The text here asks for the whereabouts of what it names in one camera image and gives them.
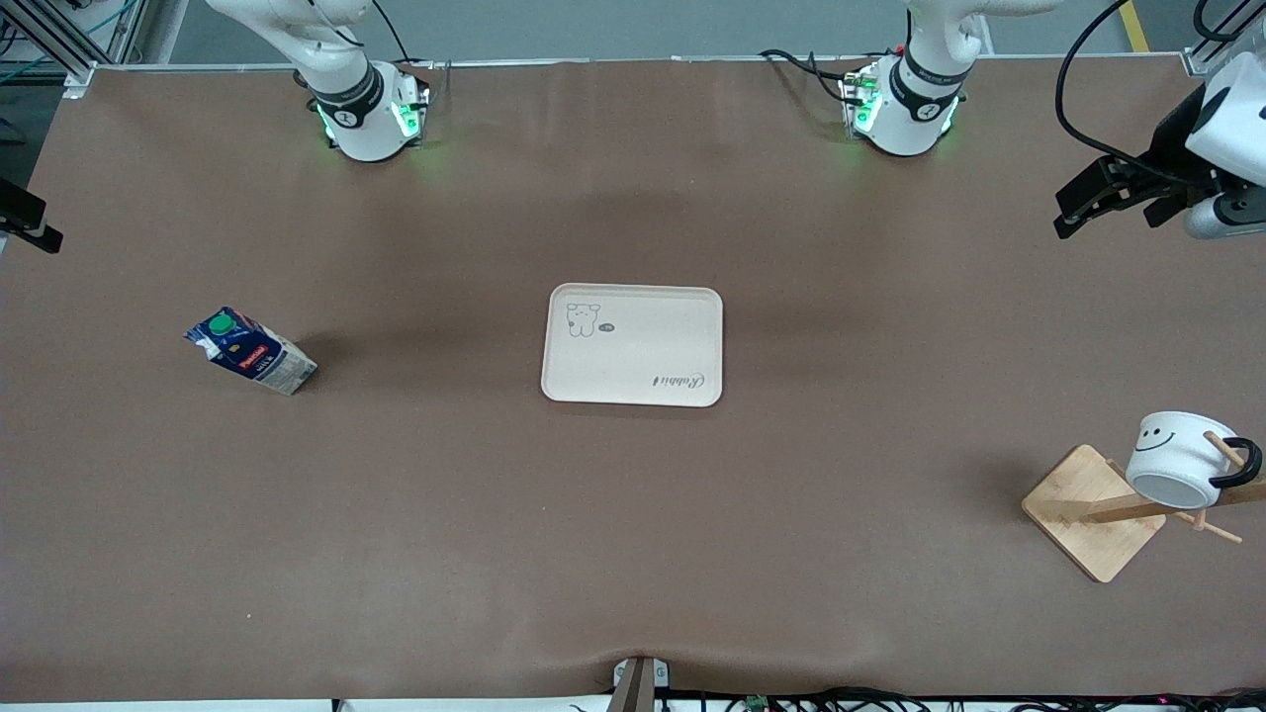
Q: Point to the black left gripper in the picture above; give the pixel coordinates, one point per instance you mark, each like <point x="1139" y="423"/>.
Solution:
<point x="1169" y="158"/>

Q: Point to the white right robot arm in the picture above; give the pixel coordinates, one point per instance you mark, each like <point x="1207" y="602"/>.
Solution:
<point x="361" y="129"/>

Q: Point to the cream rectangular tray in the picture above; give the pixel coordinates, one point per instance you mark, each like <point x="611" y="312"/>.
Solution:
<point x="633" y="356"/>

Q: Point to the aluminium frame corner bracket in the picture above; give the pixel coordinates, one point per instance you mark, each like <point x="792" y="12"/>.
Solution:
<point x="1202" y="61"/>

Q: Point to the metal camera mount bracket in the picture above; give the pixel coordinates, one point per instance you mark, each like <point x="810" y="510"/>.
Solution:
<point x="633" y="687"/>

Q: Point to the brown table cover mat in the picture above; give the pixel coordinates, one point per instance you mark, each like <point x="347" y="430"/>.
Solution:
<point x="633" y="544"/>

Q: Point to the wooden mug stand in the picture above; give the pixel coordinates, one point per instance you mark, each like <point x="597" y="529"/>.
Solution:
<point x="1088" y="514"/>

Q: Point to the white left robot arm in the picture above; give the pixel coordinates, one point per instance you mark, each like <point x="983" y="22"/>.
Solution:
<point x="905" y="119"/>

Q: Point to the blue milk carton green cap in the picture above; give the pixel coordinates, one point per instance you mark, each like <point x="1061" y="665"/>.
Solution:
<point x="252" y="351"/>

